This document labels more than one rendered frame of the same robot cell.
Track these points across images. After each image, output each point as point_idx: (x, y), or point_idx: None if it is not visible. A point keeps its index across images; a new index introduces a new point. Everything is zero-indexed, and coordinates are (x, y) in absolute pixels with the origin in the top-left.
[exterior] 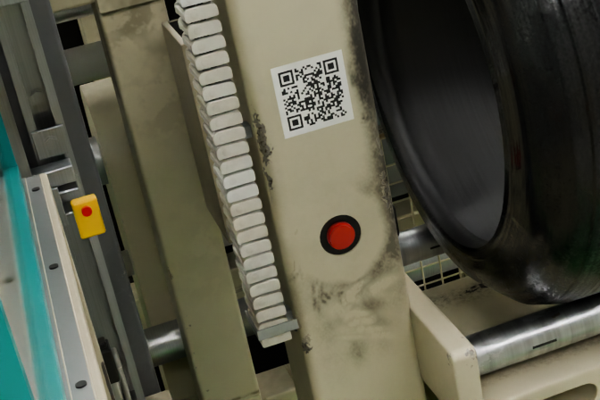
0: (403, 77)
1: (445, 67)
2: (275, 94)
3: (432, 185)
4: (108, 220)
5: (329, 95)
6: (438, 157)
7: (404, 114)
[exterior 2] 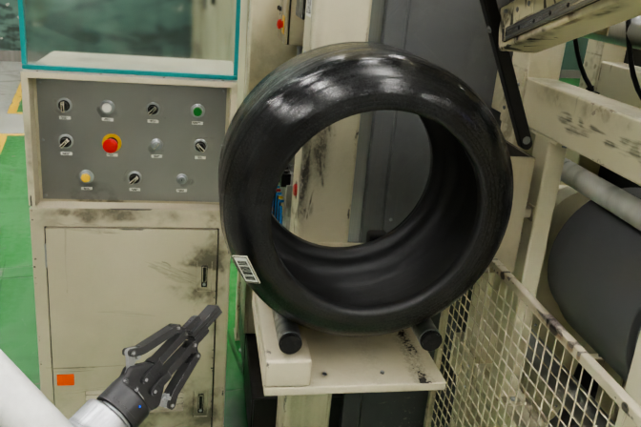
0: (456, 211)
1: (467, 223)
2: None
3: (381, 242)
4: (368, 168)
5: None
6: (427, 255)
7: (438, 224)
